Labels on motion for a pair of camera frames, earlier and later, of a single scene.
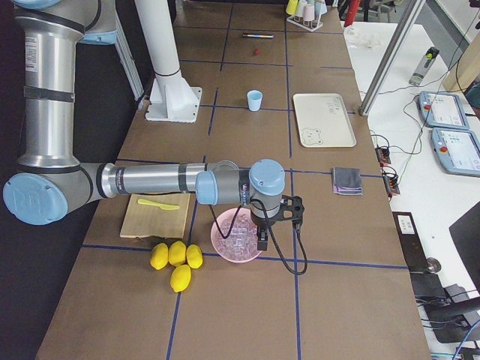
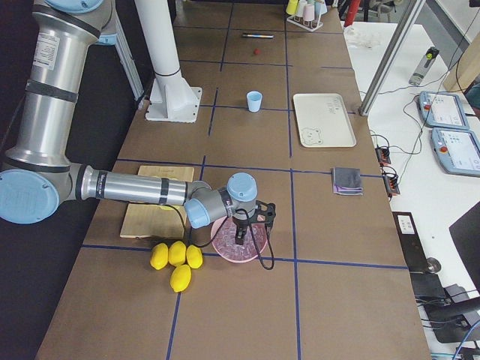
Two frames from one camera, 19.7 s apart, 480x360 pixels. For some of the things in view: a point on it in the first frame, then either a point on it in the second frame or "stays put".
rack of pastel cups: (306, 13) stays put
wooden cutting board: (159, 215) stays put
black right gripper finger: (262, 234) -> (240, 235)
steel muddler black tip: (259, 35) stays put
